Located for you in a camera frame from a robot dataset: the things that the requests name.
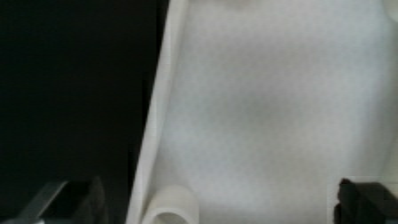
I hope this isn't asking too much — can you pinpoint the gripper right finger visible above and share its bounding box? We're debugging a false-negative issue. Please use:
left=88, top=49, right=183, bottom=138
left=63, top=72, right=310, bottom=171
left=335, top=179, right=398, bottom=224

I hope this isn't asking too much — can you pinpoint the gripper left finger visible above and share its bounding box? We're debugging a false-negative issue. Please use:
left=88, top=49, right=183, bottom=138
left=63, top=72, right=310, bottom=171
left=11, top=177, right=109, bottom=224

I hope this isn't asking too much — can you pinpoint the white desk top tray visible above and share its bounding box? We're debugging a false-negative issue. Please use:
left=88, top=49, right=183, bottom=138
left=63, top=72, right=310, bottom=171
left=127, top=0, right=398, bottom=224

